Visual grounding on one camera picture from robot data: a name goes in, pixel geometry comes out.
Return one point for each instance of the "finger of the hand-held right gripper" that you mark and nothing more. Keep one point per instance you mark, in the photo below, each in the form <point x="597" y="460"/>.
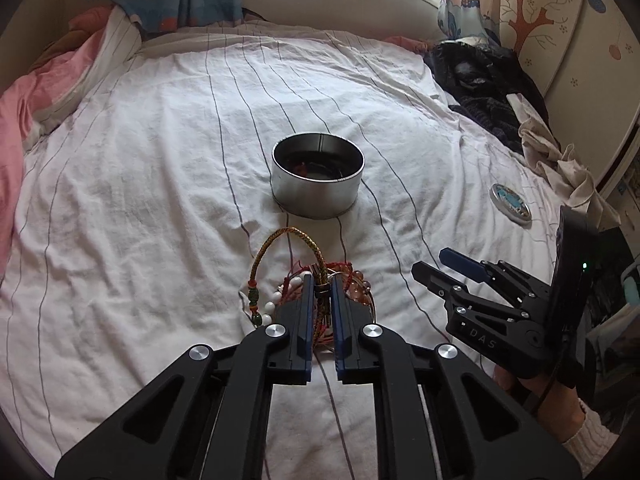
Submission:
<point x="427" y="277"/>
<point x="462" y="263"/>

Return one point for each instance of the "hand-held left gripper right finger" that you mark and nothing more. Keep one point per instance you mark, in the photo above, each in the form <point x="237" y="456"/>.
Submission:
<point x="339" y="340"/>

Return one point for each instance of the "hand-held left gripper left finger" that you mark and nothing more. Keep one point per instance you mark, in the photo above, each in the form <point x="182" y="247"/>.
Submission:
<point x="308" y="340"/>

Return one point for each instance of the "round metal tin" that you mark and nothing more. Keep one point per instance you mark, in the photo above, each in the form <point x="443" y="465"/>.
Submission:
<point x="310" y="195"/>

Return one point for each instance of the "person's right forearm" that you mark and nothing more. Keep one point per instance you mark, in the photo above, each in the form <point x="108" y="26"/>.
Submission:
<point x="590" y="435"/>

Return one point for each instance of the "person's right hand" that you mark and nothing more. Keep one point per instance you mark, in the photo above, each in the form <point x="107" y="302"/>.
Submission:
<point x="507" y="382"/>

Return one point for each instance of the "round metal tin lid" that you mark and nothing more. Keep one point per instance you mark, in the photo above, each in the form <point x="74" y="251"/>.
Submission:
<point x="510" y="203"/>

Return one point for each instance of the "beige cloth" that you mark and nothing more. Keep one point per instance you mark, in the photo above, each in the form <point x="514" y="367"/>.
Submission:
<point x="540" y="145"/>

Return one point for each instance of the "black clothing pile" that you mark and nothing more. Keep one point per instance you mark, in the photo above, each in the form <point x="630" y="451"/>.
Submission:
<point x="475" y="75"/>

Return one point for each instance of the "white striped bed sheet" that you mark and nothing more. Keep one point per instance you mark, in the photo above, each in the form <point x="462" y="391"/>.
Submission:
<point x="150" y="185"/>

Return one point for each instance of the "pink cloth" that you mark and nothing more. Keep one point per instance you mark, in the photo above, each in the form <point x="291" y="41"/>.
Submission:
<point x="405" y="42"/>

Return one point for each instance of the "tree print wardrobe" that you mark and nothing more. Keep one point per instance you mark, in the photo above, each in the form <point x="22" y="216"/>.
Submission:
<point x="560" y="35"/>

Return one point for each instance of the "pink blanket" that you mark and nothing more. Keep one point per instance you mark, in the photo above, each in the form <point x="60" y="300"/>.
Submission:
<point x="20" y="110"/>

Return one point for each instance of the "brown blanket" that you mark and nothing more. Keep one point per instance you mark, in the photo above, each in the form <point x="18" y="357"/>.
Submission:
<point x="60" y="45"/>

